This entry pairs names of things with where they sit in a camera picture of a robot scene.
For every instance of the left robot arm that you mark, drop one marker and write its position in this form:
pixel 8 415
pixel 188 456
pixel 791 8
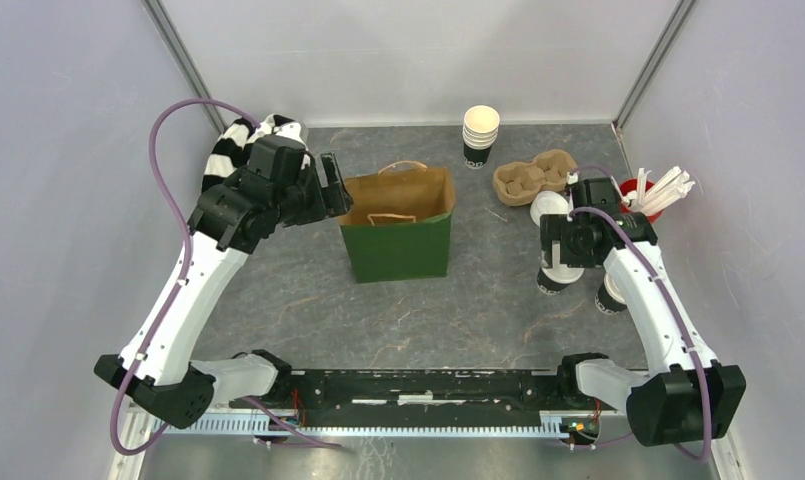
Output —
pixel 282 185

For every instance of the black white striped cloth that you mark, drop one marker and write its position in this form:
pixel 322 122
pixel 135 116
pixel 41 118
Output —
pixel 233 147

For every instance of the stack of paper cups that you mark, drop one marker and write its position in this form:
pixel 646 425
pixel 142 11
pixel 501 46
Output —
pixel 480 128

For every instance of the brown cardboard cup carrier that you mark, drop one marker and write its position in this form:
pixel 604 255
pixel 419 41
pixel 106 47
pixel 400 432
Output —
pixel 518 183

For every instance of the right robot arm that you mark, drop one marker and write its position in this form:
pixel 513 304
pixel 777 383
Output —
pixel 687 394

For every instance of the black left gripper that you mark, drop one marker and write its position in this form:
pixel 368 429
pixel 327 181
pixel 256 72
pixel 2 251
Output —
pixel 331 200

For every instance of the green brown paper bag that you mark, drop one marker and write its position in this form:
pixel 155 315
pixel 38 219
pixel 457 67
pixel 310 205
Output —
pixel 399 227

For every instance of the single paper coffee cup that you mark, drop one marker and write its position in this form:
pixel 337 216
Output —
pixel 609 299

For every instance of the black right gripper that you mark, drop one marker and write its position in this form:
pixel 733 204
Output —
pixel 557 227

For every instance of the white wrapped straws bundle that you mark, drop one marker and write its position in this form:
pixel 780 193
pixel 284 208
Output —
pixel 640 195

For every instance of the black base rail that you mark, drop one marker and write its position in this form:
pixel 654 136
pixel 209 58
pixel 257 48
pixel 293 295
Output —
pixel 402 398

